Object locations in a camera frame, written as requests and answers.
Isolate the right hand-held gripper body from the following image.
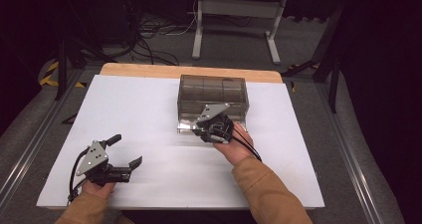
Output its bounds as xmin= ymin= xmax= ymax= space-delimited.
xmin=193 ymin=103 xmax=235 ymax=144

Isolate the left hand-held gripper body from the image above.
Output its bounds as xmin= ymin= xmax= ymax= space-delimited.
xmin=76 ymin=139 xmax=133 ymax=188

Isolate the smoky clear drawer box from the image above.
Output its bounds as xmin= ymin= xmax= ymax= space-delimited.
xmin=176 ymin=74 xmax=251 ymax=124

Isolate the person's left hand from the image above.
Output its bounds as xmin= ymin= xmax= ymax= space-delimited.
xmin=81 ymin=179 xmax=117 ymax=200

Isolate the person's right hand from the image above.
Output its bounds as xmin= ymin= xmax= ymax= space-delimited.
xmin=212 ymin=121 xmax=256 ymax=166

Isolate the white board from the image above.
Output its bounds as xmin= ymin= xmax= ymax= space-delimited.
xmin=36 ymin=74 xmax=325 ymax=209

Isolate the wooden table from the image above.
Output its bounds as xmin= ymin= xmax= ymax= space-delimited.
xmin=99 ymin=62 xmax=284 ymax=85

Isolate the person's dark lap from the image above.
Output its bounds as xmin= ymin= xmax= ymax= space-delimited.
xmin=122 ymin=209 xmax=258 ymax=224

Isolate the black metal stand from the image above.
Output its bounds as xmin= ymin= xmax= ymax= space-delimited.
xmin=54 ymin=34 xmax=117 ymax=102
xmin=281 ymin=1 xmax=346 ymax=114

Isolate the yellow black floor tape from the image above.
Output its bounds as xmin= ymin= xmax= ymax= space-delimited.
xmin=38 ymin=61 xmax=88 ymax=89

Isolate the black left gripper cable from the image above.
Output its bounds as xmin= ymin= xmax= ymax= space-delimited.
xmin=67 ymin=146 xmax=92 ymax=202

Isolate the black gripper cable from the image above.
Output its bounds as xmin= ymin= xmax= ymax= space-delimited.
xmin=212 ymin=125 xmax=264 ymax=163
xmin=67 ymin=146 xmax=92 ymax=202

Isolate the black triangular bracket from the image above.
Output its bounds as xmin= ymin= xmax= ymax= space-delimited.
xmin=62 ymin=112 xmax=79 ymax=125

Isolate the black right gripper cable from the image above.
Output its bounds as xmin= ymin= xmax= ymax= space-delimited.
xmin=212 ymin=125 xmax=264 ymax=163

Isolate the aluminium floor rail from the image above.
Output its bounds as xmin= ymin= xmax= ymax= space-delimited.
xmin=0 ymin=69 xmax=85 ymax=212
xmin=314 ymin=82 xmax=386 ymax=224

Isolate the bundle of floor cables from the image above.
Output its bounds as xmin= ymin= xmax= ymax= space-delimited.
xmin=126 ymin=14 xmax=201 ymax=67

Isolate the white metal table frame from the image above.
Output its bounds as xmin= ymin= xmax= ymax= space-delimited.
xmin=191 ymin=0 xmax=289 ymax=66

